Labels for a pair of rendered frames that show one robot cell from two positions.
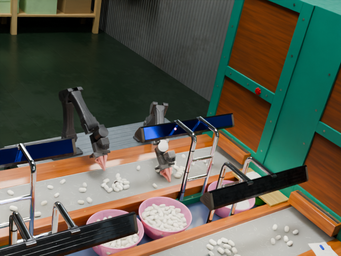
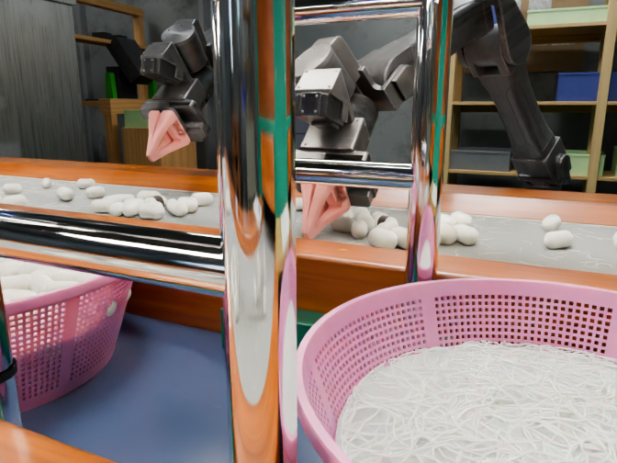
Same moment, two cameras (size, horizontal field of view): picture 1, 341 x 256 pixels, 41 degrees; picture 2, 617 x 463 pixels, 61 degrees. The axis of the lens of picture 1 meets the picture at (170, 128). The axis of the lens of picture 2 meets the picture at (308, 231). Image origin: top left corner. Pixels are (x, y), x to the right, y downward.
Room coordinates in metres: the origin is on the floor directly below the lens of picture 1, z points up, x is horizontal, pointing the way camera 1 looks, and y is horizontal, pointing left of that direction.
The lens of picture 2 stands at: (1.85, -0.55, 0.89)
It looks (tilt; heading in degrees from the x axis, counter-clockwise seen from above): 14 degrees down; 64
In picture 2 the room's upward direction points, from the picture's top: straight up
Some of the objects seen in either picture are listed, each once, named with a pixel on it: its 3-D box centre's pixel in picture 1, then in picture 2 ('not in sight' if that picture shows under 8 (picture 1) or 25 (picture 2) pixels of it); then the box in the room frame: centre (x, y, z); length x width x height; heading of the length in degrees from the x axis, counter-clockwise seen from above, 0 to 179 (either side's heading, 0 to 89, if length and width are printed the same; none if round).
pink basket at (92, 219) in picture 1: (113, 235); not in sight; (1.60, 0.16, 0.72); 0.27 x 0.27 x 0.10
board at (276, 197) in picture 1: (259, 186); not in sight; (2.20, -0.57, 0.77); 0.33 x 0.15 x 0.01; 39
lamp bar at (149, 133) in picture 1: (188, 125); not in sight; (2.17, -0.09, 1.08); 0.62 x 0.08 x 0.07; 129
